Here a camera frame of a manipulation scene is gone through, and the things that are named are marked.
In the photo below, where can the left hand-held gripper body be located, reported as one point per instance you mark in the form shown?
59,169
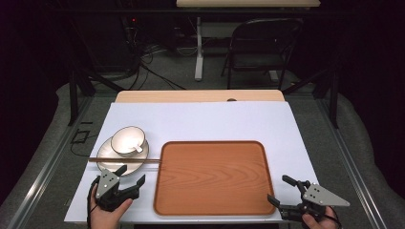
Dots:
107,186

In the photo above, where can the wooden tray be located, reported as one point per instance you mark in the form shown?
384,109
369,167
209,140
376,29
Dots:
213,178

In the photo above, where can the white cup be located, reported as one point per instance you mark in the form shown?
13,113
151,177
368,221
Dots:
125,140

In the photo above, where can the black folding chair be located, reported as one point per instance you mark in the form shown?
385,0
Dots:
264,60

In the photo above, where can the person's left hand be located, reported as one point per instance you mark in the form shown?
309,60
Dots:
105,219

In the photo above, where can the brown wooden chopstick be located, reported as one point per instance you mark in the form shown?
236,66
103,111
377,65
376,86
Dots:
95,161
149,160

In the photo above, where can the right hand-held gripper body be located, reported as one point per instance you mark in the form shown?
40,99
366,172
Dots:
318,195

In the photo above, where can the black metal stand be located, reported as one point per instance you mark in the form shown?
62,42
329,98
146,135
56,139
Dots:
73,101
333,101

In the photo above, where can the white-legged desk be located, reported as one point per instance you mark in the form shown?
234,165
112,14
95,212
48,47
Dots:
199,57

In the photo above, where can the person's right hand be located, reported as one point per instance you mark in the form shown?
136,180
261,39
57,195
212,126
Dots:
321,222

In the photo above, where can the metal floor rail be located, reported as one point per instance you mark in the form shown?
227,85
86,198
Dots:
353,171
47,175

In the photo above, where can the white saucer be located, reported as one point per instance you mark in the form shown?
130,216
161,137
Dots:
110,166

